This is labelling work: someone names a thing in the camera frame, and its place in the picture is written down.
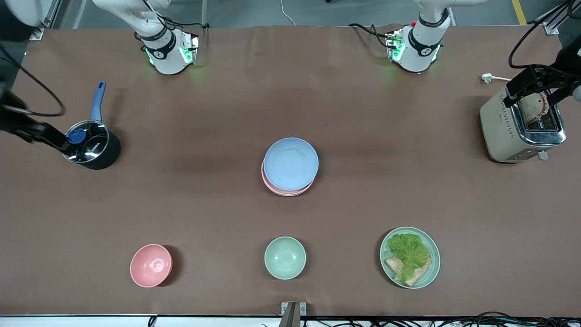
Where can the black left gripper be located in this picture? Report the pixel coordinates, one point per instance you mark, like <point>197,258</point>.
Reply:
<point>564,64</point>

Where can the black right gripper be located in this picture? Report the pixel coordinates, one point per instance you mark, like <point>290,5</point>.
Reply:
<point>10,121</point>

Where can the pink shallow bowl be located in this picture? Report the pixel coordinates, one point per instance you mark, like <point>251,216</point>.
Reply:
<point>274,188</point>

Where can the blue shallow bowl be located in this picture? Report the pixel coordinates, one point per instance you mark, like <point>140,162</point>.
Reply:
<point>291,163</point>

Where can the toast slice in toaster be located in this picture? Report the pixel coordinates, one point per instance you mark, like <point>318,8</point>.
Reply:
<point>533,109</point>

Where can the glass lid blue knob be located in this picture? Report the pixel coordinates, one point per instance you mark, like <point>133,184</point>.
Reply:
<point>88,141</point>

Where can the beige chrome toaster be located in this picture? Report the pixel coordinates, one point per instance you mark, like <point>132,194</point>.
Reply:
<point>499,131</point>

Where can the white toaster power plug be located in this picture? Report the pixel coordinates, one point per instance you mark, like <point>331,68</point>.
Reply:
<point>486,78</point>

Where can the small pink deep bowl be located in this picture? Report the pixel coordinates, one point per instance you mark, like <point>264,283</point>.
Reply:
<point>150,265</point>

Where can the green plate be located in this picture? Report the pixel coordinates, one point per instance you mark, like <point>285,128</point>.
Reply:
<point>433,263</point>

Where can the green lettuce leaf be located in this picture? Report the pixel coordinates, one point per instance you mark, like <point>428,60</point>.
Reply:
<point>408,252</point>

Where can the brown bread slice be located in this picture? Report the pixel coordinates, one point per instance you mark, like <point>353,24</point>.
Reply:
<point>420,275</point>

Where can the small green deep bowl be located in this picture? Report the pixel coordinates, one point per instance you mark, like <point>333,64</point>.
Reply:
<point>285,257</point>

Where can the aluminium frame profile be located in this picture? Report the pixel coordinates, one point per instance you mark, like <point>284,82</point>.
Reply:
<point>45,18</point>
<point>556,20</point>

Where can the metal table edge bracket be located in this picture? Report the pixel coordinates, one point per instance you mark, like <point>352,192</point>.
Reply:
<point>292,313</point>

